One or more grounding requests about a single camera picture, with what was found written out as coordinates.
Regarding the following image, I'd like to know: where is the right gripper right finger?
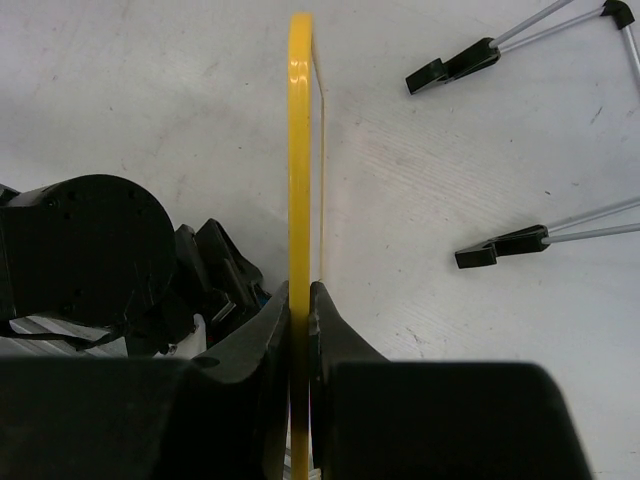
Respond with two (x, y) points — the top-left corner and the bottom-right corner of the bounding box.
(310, 282), (591, 479)

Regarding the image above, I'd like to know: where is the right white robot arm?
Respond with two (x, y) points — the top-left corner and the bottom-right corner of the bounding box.
(1, 175), (591, 479)

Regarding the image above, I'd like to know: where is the wire whiteboard stand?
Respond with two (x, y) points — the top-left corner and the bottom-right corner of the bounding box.
(404, 0), (640, 271)

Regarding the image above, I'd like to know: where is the yellow framed small whiteboard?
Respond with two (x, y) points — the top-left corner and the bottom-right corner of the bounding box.
(287, 12), (326, 479)

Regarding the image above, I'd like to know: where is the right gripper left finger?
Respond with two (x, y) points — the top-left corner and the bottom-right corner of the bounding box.
(1, 286), (290, 479)

